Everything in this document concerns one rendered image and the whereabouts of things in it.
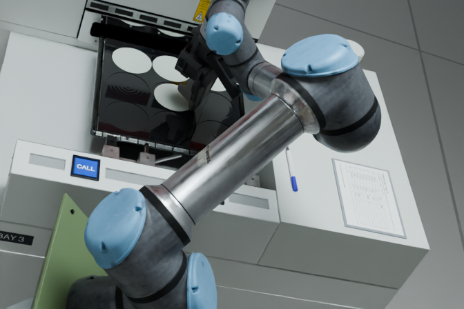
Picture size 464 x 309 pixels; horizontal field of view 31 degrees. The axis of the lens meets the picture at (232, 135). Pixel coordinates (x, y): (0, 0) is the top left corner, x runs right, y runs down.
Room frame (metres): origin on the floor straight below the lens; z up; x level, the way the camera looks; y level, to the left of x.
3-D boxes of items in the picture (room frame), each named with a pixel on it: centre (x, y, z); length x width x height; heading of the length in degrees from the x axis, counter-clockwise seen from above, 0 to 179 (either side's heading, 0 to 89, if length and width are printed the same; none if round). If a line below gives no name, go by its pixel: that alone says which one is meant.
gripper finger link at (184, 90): (1.55, 0.13, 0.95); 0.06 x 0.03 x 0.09; 72
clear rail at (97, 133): (1.41, 0.11, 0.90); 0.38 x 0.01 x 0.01; 110
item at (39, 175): (1.22, 0.11, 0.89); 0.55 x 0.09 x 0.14; 110
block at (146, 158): (1.31, 0.14, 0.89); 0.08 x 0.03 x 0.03; 20
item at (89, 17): (1.77, 0.26, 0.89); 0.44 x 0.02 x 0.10; 110
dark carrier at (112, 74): (1.58, 0.17, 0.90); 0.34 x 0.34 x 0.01; 20
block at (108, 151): (1.28, 0.21, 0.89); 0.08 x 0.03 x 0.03; 20
